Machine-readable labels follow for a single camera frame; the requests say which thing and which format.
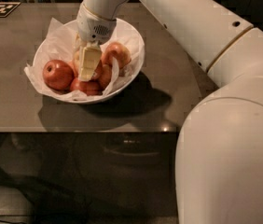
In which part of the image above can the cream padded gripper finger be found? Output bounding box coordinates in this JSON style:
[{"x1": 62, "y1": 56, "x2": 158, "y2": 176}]
[{"x1": 78, "y1": 43, "x2": 102, "y2": 81}]

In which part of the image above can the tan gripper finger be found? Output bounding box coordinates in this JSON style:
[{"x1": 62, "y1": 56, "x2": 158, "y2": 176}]
[{"x1": 74, "y1": 34, "x2": 81, "y2": 51}]

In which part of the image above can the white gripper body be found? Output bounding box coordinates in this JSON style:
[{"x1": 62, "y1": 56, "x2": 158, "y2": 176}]
[{"x1": 76, "y1": 4, "x2": 117, "y2": 44}]

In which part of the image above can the apple with sticker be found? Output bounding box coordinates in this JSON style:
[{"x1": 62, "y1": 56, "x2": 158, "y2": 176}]
[{"x1": 73, "y1": 49, "x2": 102, "y2": 81}]

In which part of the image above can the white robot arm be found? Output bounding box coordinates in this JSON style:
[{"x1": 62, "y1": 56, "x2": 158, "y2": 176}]
[{"x1": 77, "y1": 0, "x2": 263, "y2": 224}]

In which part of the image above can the white bowl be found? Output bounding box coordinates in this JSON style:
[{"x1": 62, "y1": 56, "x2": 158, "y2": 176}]
[{"x1": 32, "y1": 16, "x2": 146, "y2": 105}]

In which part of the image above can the middle right pale apple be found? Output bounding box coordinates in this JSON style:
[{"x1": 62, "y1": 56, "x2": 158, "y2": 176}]
[{"x1": 98, "y1": 64, "x2": 112, "y2": 90}]

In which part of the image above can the back right red apple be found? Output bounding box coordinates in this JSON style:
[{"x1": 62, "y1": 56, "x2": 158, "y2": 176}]
[{"x1": 101, "y1": 42, "x2": 132, "y2": 69}]

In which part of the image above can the red apple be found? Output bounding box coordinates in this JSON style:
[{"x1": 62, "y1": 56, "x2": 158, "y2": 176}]
[
  {"x1": 42, "y1": 60, "x2": 75, "y2": 91},
  {"x1": 101, "y1": 42, "x2": 132, "y2": 69},
  {"x1": 70, "y1": 78, "x2": 101, "y2": 96}
]

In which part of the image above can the front bottom red apple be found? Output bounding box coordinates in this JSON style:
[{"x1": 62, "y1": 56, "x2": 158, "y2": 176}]
[{"x1": 70, "y1": 78, "x2": 101, "y2": 96}]

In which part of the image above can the left red apple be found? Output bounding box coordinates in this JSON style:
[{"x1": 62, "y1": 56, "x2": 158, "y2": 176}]
[{"x1": 42, "y1": 60, "x2": 75, "y2": 91}]

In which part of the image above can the white tissue paper liner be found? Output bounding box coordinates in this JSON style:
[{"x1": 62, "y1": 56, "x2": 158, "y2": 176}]
[{"x1": 23, "y1": 17, "x2": 145, "y2": 103}]

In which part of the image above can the dark cable on floor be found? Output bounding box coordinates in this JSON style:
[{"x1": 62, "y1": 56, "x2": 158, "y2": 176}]
[{"x1": 0, "y1": 216, "x2": 27, "y2": 224}]

